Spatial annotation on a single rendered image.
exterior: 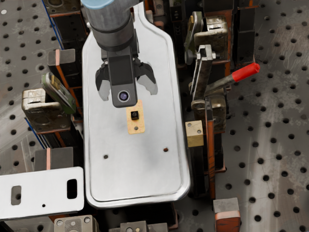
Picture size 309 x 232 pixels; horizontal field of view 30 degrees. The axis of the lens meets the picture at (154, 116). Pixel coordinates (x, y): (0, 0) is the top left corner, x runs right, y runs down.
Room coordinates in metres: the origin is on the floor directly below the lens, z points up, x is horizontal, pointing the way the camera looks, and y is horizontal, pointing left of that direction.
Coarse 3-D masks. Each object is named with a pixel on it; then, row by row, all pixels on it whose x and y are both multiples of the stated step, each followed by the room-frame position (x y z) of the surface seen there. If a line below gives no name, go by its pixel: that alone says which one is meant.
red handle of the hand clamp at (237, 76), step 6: (246, 66) 0.62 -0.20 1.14; (252, 66) 0.61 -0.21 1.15; (258, 66) 0.61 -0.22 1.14; (234, 72) 0.62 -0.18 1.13; (240, 72) 0.61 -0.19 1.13; (246, 72) 0.60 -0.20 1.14; (252, 72) 0.60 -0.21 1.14; (222, 78) 0.62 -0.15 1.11; (228, 78) 0.61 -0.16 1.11; (234, 78) 0.61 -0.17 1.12; (240, 78) 0.60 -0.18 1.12; (210, 84) 0.62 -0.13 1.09; (216, 84) 0.62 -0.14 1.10; (222, 84) 0.61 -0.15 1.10; (228, 84) 0.61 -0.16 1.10; (210, 90) 0.61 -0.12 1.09; (216, 90) 0.61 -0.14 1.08
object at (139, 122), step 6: (138, 102) 0.67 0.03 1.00; (126, 108) 0.66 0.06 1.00; (132, 108) 0.66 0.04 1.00; (138, 108) 0.65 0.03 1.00; (126, 114) 0.64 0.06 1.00; (132, 114) 0.64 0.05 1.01; (138, 114) 0.64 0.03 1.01; (132, 120) 0.63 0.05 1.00; (138, 120) 0.62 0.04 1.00; (132, 126) 0.61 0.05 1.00; (138, 126) 0.61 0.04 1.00; (144, 126) 0.61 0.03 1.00; (132, 132) 0.60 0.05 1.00; (138, 132) 0.59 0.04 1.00
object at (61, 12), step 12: (48, 0) 1.04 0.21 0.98; (60, 0) 1.03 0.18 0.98; (72, 0) 1.03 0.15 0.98; (48, 12) 1.04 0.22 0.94; (60, 12) 1.04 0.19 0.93; (72, 12) 1.03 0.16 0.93; (60, 24) 1.04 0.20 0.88; (72, 24) 1.03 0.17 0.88; (84, 24) 1.06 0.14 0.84; (60, 36) 1.07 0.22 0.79; (72, 36) 1.03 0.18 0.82; (84, 36) 1.03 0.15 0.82; (72, 48) 1.03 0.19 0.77
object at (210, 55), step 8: (200, 48) 0.63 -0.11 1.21; (208, 48) 0.63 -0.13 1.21; (192, 56) 0.62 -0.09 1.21; (200, 56) 0.62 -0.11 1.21; (208, 56) 0.61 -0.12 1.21; (216, 56) 0.61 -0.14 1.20; (200, 64) 0.60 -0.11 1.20; (208, 64) 0.60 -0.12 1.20; (200, 72) 0.60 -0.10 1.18; (208, 72) 0.60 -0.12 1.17; (200, 80) 0.60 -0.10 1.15; (192, 88) 0.63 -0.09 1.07; (200, 88) 0.60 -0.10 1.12; (200, 96) 0.60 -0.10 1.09
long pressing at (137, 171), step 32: (160, 32) 0.85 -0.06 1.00; (96, 64) 0.80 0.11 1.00; (160, 64) 0.76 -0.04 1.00; (96, 96) 0.71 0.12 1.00; (160, 96) 0.67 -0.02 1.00; (96, 128) 0.63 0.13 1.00; (160, 128) 0.59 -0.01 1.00; (96, 160) 0.55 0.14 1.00; (128, 160) 0.53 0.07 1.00; (160, 160) 0.52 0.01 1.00; (96, 192) 0.48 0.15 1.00; (128, 192) 0.46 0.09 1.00; (160, 192) 0.45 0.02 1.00
